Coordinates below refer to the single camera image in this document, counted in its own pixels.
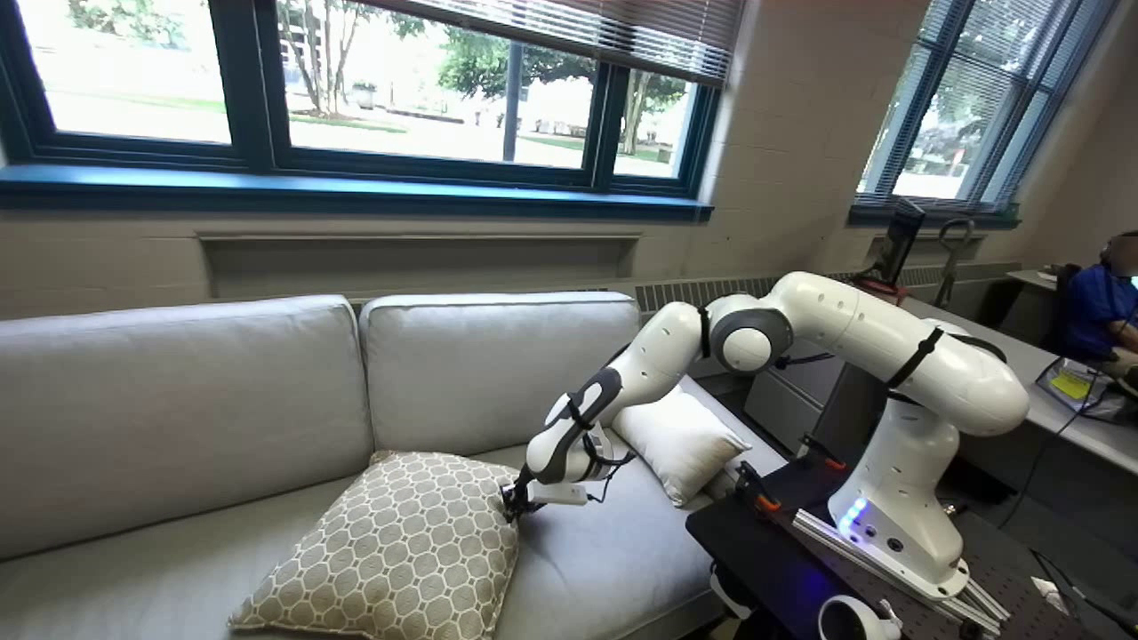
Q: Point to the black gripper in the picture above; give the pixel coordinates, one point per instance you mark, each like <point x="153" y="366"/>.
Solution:
<point x="534" y="483"/>

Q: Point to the octagon patterned beige pillow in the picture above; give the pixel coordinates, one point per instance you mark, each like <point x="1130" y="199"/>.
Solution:
<point x="396" y="554"/>

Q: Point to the plain cream pillow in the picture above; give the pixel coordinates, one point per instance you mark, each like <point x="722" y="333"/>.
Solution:
<point x="682" y="442"/>

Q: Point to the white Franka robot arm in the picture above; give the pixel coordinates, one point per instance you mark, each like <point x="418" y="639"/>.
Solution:
<point x="937" y="380"/>

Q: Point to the light grey fabric couch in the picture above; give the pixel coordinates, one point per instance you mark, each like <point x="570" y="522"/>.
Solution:
<point x="607" y="569"/>

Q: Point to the narrow grey couch back cushion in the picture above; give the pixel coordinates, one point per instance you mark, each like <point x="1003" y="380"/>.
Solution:
<point x="476" y="366"/>

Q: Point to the wide grey couch back cushion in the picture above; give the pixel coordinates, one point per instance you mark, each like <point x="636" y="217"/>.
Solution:
<point x="180" y="413"/>

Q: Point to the orange black clamp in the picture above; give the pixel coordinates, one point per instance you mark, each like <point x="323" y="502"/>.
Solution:
<point x="761" y="496"/>

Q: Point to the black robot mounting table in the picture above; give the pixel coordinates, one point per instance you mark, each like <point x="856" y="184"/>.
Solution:
<point x="759" y="556"/>

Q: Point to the grey metal filing cabinet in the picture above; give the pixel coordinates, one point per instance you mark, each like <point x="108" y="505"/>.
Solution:
<point x="804" y="410"/>

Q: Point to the white VR controller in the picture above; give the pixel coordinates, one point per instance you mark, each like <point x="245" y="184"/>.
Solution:
<point x="856" y="621"/>

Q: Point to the horizontal window blind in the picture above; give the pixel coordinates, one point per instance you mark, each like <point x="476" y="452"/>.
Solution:
<point x="642" y="29"/>

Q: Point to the wide blue framed window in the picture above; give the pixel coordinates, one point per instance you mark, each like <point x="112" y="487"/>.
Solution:
<point x="260" y="83"/>

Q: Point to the thin metal stand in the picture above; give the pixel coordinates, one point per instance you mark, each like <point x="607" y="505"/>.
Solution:
<point x="955" y="255"/>

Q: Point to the white desk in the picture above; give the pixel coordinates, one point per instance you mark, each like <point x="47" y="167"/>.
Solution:
<point x="1080" y="420"/>

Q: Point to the yellow pad on tablet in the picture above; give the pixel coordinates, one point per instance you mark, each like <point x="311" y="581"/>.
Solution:
<point x="1071" y="381"/>

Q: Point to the narrow blue framed window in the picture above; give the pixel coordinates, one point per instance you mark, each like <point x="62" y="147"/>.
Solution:
<point x="949" y="119"/>

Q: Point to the person in blue shirt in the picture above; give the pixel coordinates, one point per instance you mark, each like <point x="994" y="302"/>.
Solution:
<point x="1103" y="306"/>

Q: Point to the wall radiator vent grille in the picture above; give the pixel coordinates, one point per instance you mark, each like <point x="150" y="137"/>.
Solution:
<point x="678" y="293"/>

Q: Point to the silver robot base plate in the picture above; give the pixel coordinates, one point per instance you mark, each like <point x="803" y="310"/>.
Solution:
<point x="876" y="569"/>

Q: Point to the black camera stand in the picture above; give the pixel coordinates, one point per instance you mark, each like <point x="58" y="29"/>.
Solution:
<point x="894" y="243"/>

